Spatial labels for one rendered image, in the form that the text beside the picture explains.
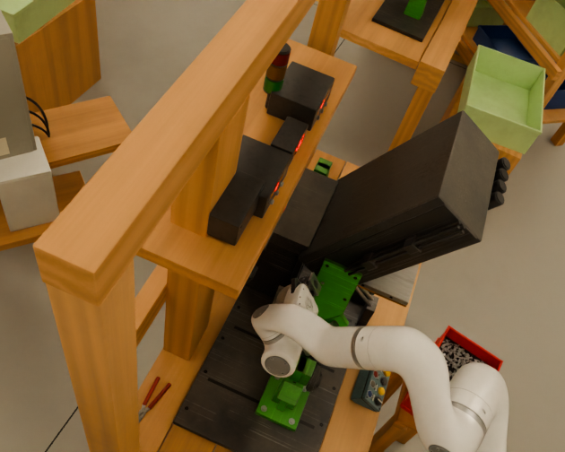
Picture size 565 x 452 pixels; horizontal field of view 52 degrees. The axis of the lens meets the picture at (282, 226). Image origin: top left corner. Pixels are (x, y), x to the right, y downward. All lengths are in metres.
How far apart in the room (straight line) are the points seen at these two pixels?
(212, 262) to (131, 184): 0.45
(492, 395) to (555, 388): 2.21
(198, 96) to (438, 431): 0.73
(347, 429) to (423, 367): 0.75
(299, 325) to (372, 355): 0.20
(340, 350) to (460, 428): 0.28
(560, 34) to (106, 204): 3.61
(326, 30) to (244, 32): 0.94
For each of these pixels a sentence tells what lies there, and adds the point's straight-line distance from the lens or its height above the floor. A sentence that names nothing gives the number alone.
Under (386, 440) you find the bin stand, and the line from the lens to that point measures 2.21.
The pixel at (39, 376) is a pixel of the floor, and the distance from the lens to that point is 2.84.
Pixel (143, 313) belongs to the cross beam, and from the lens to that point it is 1.48.
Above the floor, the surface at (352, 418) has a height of 0.90.
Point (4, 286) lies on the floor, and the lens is 3.08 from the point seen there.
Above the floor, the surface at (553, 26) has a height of 0.83.
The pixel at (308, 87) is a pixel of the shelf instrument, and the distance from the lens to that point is 1.58.
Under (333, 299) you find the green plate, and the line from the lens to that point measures 1.71.
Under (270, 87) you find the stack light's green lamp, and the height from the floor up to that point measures 1.62.
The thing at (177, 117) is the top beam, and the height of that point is 1.94.
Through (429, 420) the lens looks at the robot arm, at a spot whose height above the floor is 1.59.
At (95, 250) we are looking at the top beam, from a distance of 0.77.
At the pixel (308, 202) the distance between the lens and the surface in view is 1.79.
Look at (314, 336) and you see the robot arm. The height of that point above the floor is 1.46.
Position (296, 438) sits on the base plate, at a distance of 1.80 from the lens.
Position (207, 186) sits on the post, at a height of 1.71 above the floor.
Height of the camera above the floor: 2.58
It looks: 51 degrees down
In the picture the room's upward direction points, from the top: 17 degrees clockwise
